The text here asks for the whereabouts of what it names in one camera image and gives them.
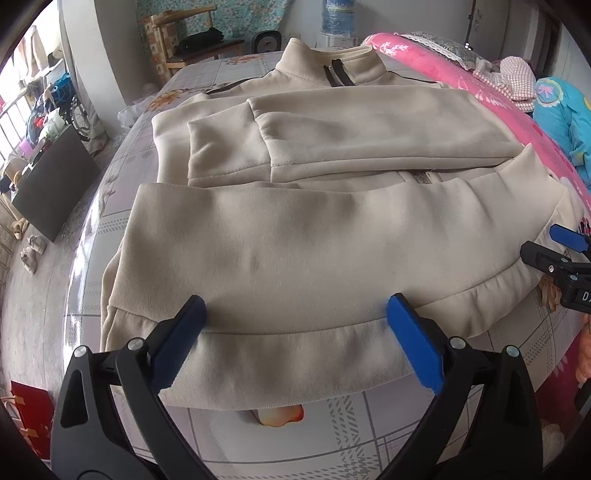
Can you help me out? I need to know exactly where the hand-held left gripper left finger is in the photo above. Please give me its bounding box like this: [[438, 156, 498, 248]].
[[50, 294, 218, 480]]

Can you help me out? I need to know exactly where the blue bag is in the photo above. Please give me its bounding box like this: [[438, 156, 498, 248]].
[[48, 76, 75, 109]]

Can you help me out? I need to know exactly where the blue cartoon blanket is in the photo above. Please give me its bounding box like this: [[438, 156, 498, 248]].
[[533, 76, 591, 190]]

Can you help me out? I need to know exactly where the blue water bottle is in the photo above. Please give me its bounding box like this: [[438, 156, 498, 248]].
[[323, 0, 358, 35]]

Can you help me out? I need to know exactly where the wheelchair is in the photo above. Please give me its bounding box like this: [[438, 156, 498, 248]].
[[69, 95, 100, 141]]

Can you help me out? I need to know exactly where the grey door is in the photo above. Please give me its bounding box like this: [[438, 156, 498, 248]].
[[531, 0, 570, 62]]

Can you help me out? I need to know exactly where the wooden chair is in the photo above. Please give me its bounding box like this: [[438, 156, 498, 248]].
[[145, 6, 245, 77]]

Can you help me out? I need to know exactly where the white water dispenser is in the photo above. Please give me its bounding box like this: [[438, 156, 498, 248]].
[[318, 32, 363, 49]]

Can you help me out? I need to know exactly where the white plastic bag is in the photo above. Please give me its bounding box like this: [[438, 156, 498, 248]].
[[117, 99, 153, 127]]

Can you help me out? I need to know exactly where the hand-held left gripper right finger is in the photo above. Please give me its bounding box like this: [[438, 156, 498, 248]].
[[383, 292, 543, 480]]

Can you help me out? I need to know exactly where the beige zip jacket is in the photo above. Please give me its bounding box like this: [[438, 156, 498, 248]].
[[100, 38, 587, 409]]

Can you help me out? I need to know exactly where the pink checked cloth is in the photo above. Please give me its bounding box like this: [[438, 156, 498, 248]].
[[473, 55, 539, 102]]

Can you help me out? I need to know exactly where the dark cabinet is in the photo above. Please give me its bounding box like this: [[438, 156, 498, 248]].
[[11, 124, 102, 243]]

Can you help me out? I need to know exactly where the teal floral wall cloth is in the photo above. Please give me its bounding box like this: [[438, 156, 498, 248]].
[[136, 0, 296, 42]]

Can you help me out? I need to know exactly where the black bag on chair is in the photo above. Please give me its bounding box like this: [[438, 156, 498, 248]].
[[178, 28, 225, 52]]

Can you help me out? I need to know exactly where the metal window railing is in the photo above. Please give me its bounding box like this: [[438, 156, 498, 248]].
[[0, 88, 34, 278]]

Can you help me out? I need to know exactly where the pink floral blanket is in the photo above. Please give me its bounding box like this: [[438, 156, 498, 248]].
[[362, 32, 591, 467]]

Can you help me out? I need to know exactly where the lace-edged grey pillow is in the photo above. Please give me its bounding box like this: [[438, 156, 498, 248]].
[[402, 31, 490, 70]]

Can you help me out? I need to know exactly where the hanging beige coat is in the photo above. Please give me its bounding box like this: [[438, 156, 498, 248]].
[[28, 23, 52, 70]]

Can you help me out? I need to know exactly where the round black fan heater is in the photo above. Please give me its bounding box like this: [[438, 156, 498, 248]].
[[252, 30, 283, 55]]

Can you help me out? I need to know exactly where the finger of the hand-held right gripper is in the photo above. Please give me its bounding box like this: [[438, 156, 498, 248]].
[[519, 241, 591, 278], [551, 224, 591, 254]]

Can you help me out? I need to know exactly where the floral checked bed sheet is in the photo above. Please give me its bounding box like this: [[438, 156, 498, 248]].
[[65, 51, 591, 480]]

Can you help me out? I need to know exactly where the pair of beige shoes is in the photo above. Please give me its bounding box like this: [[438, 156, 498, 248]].
[[21, 235, 47, 274]]

